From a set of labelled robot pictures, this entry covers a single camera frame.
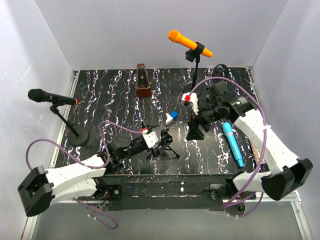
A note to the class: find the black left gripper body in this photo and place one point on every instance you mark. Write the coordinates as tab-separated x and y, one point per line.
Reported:
137	146

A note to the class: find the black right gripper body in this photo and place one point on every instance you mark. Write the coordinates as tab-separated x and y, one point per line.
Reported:
211	112

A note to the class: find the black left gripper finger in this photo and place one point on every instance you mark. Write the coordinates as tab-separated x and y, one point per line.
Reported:
155	152
147	127

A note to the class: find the black tripod stand blue mic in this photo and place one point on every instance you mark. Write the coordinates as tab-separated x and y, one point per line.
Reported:
166	140

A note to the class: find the blue microphone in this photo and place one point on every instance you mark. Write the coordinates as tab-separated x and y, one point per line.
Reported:
228	132

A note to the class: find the blue white toy block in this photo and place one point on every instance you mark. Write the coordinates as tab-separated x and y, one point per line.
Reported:
170	117

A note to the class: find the black shock mount tripod stand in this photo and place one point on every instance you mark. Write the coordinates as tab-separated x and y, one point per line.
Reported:
220	70

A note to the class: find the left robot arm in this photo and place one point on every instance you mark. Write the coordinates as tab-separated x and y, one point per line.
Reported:
42	188

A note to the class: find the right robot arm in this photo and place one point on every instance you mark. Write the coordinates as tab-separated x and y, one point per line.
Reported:
286	171

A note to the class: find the black round base mic stand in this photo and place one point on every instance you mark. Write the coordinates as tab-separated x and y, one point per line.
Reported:
193	55

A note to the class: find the black microphone orange tip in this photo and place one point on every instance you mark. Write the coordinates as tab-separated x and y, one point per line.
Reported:
38	95

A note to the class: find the brown metronome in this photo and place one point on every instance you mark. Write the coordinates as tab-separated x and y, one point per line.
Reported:
143	87

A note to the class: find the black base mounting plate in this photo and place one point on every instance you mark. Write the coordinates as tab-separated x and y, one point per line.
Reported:
160	191

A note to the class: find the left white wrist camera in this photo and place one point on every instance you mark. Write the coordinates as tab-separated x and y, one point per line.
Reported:
151	138

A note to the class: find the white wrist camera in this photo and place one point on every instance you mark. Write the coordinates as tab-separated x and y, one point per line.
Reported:
151	138
191	99

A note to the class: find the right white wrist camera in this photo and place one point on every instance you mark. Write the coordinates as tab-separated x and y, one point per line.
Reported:
191	99

